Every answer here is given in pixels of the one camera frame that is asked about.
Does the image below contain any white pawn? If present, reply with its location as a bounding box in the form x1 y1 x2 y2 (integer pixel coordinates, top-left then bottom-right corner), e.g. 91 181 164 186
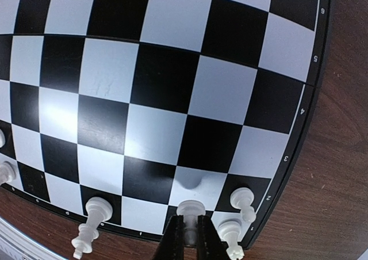
0 129 6 148
230 188 256 224

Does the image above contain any white chess piece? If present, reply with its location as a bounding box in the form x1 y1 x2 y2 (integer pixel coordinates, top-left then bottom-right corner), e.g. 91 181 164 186
217 220 244 259

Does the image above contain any white king piece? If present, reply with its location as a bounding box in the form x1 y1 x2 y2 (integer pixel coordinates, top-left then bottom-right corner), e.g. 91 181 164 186
71 197 113 259

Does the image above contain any white knight piece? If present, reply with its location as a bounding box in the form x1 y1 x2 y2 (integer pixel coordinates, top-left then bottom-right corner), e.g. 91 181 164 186
0 162 16 185

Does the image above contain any white bishop piece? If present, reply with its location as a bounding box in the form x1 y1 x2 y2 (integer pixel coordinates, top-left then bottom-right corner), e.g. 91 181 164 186
176 200 206 247

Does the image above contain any black white chess board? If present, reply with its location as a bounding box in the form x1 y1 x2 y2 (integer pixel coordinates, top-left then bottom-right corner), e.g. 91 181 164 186
1 0 330 249

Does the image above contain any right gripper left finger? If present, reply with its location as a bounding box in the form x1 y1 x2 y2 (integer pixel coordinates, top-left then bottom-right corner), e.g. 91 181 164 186
152 215 184 260

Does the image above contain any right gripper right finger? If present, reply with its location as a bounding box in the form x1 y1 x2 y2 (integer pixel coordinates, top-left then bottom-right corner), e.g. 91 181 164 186
197 215 229 260

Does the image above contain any front aluminium rail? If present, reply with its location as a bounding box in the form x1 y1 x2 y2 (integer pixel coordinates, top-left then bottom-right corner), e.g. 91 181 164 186
1 218 66 260

